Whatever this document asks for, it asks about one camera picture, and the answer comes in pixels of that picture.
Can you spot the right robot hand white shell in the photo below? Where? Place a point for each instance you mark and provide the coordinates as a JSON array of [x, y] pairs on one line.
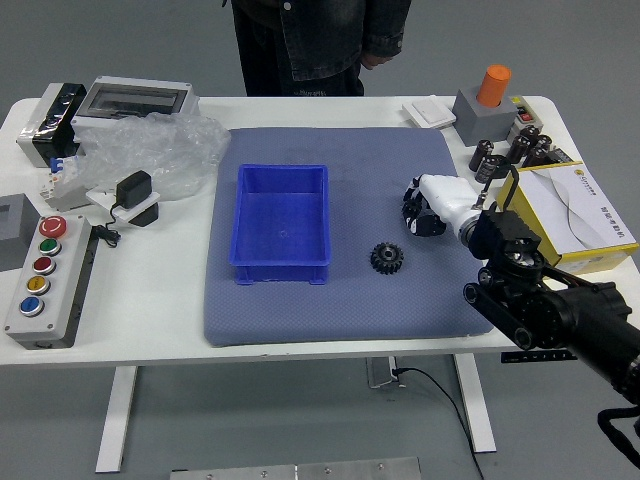
[[445, 192]]

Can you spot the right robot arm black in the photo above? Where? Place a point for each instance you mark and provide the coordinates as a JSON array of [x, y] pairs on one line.
[[550, 310]]

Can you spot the yellow and white cardboard box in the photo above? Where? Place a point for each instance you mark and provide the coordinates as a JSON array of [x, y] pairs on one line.
[[575, 210]]

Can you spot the grey under-table power box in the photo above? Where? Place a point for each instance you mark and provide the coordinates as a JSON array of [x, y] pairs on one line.
[[382, 372]]

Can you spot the white distribution box tinted lid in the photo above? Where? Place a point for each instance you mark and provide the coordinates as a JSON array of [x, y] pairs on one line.
[[130, 102]]

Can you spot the grey push-button control box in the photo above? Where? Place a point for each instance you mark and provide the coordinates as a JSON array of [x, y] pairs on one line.
[[45, 285]]

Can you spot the black cylindrical capacitor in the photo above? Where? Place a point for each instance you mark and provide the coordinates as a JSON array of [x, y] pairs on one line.
[[534, 156], [530, 132], [491, 169], [481, 152], [543, 142], [519, 147]]

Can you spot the grey block holder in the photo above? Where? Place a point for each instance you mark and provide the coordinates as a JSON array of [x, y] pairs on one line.
[[482, 122]]

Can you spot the big black gear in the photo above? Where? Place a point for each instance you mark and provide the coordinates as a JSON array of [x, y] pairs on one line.
[[387, 258]]

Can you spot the orange cylinder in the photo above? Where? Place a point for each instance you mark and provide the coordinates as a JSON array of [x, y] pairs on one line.
[[494, 85]]

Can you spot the small black electronic component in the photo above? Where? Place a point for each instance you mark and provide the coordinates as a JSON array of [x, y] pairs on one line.
[[559, 156]]

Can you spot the person's hand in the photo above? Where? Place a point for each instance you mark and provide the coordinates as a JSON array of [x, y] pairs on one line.
[[374, 61]]

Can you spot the blue-grey foam mat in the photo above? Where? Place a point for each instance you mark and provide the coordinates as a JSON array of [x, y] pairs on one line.
[[350, 310]]

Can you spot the blue plastic bin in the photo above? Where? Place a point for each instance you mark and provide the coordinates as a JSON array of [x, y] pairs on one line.
[[282, 220]]

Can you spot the black table control panel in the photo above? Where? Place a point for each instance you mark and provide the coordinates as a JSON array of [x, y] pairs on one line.
[[535, 356]]

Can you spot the person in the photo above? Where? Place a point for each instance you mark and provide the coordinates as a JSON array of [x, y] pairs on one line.
[[305, 45]]

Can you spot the white table leg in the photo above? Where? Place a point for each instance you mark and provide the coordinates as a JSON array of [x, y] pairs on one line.
[[117, 420], [475, 400]]

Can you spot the clear plastic bag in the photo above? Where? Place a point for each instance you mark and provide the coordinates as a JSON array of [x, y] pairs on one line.
[[160, 145]]

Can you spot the black power adapter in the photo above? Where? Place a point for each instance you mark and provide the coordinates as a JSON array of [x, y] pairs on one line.
[[134, 189]]

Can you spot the grey metal plate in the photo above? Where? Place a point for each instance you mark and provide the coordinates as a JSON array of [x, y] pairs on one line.
[[300, 470]]

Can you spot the white circuit breaker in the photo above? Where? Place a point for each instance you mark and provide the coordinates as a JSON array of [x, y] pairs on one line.
[[62, 185]]

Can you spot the dark grey square block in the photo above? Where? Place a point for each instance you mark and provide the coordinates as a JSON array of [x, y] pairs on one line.
[[15, 230]]

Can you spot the white wall switch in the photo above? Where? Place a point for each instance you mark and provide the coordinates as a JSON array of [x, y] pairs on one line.
[[430, 112]]

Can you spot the white switch box red button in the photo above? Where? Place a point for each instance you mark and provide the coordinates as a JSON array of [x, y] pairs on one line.
[[525, 116]]

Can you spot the black and white enclosure box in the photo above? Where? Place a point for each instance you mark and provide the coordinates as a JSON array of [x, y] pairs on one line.
[[50, 125]]

